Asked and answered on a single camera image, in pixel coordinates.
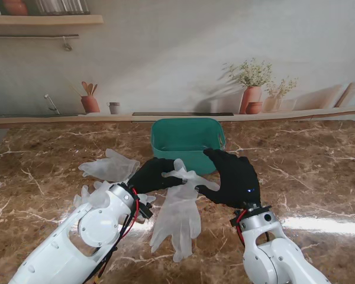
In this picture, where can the teal plastic basket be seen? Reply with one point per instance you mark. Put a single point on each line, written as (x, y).
(180, 139)

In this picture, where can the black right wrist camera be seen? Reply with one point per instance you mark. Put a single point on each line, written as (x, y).
(236, 220)

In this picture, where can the small dried flower bouquet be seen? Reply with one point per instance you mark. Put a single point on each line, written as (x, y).
(282, 87)

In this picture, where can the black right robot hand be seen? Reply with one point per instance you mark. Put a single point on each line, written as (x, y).
(239, 183)

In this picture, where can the metal wall rail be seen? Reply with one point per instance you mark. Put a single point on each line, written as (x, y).
(32, 35)

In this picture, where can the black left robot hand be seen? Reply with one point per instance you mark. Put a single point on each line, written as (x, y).
(149, 177)

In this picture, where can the metal hook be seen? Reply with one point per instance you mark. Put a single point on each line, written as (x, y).
(67, 44)

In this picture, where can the terracotta utensil pot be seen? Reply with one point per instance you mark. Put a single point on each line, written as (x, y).
(90, 104)

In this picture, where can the chrome faucet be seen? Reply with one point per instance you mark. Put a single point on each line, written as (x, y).
(51, 105)

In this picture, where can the row of glass jars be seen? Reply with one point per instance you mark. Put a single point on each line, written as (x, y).
(62, 6)

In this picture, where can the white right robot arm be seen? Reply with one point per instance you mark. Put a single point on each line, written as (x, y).
(269, 251)

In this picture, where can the pale wooden cutting board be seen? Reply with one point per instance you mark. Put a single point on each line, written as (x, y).
(347, 94)

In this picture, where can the grey mug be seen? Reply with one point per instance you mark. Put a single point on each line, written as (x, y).
(114, 108)

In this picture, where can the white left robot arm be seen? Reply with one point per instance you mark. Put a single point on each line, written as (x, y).
(77, 242)

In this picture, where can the terracotta jar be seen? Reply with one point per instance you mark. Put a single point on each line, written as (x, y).
(15, 7)

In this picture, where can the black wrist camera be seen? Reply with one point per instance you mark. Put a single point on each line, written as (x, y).
(236, 220)
(146, 211)

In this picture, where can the wooden spatula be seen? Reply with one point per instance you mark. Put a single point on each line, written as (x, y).
(90, 89)

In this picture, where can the wooden wall shelf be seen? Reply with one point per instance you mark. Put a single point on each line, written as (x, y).
(47, 19)

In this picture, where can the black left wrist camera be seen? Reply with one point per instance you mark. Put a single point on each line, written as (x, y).
(146, 211)

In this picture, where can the wooden spoon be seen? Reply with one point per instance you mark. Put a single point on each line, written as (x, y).
(94, 89)
(84, 87)

